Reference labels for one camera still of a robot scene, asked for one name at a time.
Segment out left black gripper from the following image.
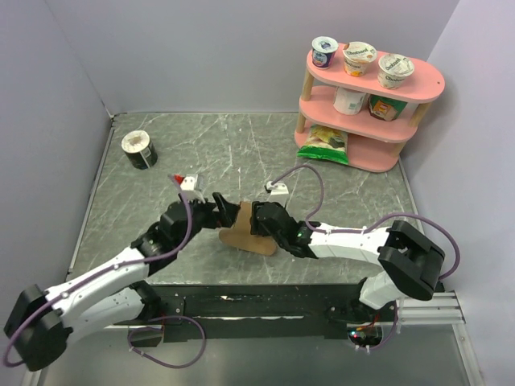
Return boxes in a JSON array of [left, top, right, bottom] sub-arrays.
[[175, 191, 239, 249]]

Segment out brown cardboard box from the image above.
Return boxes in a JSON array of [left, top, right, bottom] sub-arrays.
[[219, 201, 277, 256]]

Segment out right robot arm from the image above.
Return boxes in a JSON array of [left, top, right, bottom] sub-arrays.
[[250, 201, 445, 321]]

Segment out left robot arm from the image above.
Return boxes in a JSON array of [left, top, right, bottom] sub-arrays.
[[2, 192, 240, 372]]

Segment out green snack bag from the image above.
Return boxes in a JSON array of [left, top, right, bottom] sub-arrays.
[[297, 125, 349, 165]]

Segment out black white yogurt cup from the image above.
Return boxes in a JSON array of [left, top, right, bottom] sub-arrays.
[[121, 129, 159, 170]]

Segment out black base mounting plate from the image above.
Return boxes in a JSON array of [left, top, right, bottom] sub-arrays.
[[125, 284, 394, 343]]

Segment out white cup middle shelf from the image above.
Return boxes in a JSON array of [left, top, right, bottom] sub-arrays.
[[333, 87, 368, 115]]

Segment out pink three-tier shelf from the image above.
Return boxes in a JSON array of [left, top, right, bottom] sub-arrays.
[[295, 44, 445, 173]]

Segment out green package middle shelf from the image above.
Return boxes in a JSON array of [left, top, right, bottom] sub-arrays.
[[368, 95, 407, 121]]

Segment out blue white yogurt cup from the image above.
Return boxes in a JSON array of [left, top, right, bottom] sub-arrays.
[[311, 36, 339, 69]]

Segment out orange Chobani yogurt cup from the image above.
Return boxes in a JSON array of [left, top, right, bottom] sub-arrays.
[[343, 41, 377, 77]]

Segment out white Chobani yogurt cup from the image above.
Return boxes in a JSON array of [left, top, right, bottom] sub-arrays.
[[377, 53, 415, 89]]

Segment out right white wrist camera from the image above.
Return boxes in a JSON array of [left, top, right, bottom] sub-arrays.
[[265, 181, 289, 197]]

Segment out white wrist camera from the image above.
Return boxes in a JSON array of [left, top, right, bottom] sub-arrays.
[[168, 174, 205, 203], [265, 181, 289, 197]]

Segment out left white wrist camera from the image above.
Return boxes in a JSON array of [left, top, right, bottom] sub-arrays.
[[168, 174, 205, 203]]

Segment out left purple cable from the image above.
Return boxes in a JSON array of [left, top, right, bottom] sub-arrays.
[[0, 188, 207, 369]]

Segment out purple cable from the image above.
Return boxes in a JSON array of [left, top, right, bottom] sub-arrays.
[[277, 163, 462, 351], [0, 188, 207, 369]]

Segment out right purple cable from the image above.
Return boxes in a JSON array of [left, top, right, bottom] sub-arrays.
[[277, 163, 462, 351]]

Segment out aluminium frame rail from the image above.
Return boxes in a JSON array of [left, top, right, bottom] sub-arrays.
[[22, 291, 466, 386]]

